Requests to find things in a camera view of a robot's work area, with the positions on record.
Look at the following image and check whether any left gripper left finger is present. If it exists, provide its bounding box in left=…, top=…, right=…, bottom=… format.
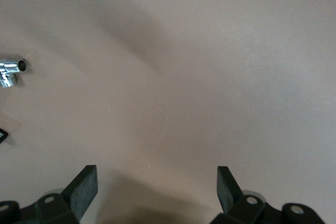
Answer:
left=0, top=165, right=98, bottom=224

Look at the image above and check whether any square white push button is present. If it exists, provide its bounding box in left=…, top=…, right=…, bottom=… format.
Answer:
left=0, top=128, right=9, bottom=145

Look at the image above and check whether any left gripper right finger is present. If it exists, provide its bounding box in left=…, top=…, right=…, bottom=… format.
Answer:
left=212, top=166, right=326, bottom=224

